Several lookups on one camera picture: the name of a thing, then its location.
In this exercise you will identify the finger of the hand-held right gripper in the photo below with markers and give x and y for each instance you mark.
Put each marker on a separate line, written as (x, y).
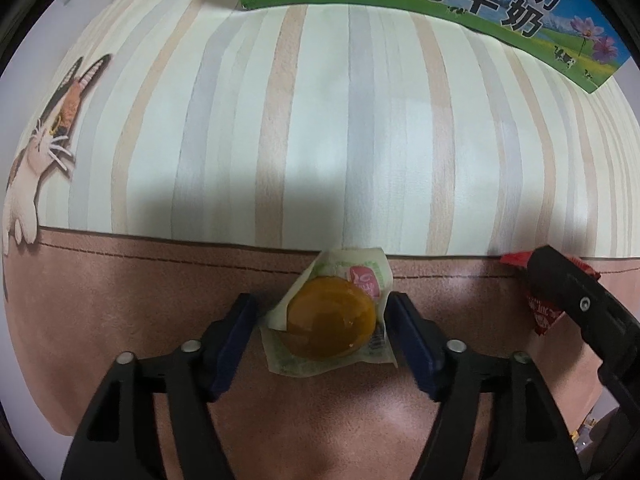
(555, 275)

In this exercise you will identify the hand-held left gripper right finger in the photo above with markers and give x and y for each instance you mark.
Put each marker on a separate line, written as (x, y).
(410, 340)

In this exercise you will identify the striped cat print tablecloth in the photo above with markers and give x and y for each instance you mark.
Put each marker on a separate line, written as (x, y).
(320, 135)

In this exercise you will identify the small red snack packet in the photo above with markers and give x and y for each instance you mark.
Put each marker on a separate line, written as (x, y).
(542, 312)

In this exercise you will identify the blue green milk carton box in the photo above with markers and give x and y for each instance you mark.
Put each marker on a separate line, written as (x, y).
(475, 0)

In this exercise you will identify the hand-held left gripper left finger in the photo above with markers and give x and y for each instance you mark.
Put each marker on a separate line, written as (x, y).
(235, 340)

